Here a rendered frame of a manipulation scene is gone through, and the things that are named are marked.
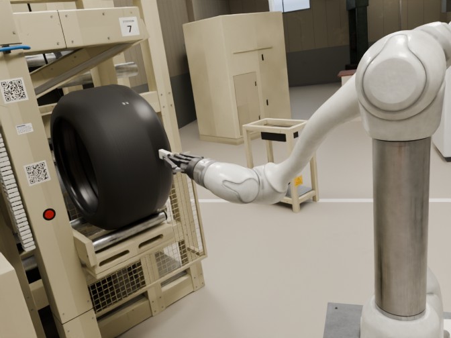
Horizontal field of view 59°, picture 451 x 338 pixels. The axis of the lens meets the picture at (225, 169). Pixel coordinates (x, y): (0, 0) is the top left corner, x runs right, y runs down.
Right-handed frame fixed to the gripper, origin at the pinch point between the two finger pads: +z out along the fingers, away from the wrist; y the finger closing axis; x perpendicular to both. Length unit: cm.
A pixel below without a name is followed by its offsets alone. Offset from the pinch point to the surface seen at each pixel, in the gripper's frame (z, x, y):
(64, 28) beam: 63, -41, 3
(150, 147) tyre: 11.4, -0.3, -0.9
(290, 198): 101, 125, -193
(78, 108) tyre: 29.2, -15.2, 15.9
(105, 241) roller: 19.1, 34.2, 19.6
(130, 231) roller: 18.9, 34.8, 8.8
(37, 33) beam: 63, -40, 14
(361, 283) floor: -10, 122, -128
